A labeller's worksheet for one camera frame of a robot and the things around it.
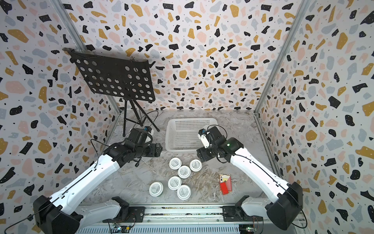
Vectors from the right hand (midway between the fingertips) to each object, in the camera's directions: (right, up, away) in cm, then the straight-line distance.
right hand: (202, 152), depth 77 cm
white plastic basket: (-14, +7, +29) cm, 33 cm away
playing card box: (+15, -17, +8) cm, 24 cm away
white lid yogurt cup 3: (-4, -9, +8) cm, 13 cm away
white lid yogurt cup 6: (-25, -19, -1) cm, 31 cm away
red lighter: (+12, -21, +3) cm, 25 cm away
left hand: (-24, +3, +1) cm, 24 cm away
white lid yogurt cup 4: (-15, -17, +1) cm, 23 cm away
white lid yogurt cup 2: (-10, -12, +5) cm, 17 cm away
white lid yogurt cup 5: (-10, -20, -2) cm, 22 cm away
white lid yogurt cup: (-16, -8, +8) cm, 20 cm away
